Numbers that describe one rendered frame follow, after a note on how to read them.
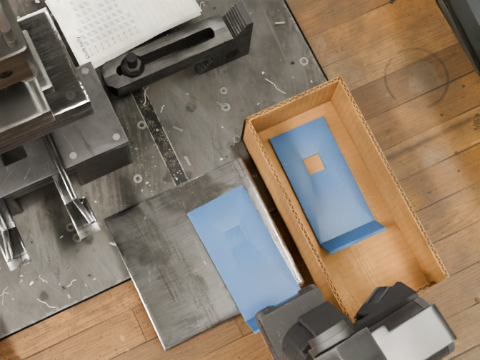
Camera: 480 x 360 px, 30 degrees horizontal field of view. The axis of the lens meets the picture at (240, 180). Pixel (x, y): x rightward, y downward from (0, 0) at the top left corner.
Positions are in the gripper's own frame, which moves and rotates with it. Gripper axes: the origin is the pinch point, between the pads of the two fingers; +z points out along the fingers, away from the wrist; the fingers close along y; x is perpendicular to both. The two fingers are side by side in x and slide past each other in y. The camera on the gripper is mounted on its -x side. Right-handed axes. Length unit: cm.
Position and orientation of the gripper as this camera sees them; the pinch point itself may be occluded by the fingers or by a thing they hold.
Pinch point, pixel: (278, 313)
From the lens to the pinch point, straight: 96.8
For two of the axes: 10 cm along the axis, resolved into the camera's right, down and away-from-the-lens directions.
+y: -3.9, -8.7, -3.0
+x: -8.7, 4.5, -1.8
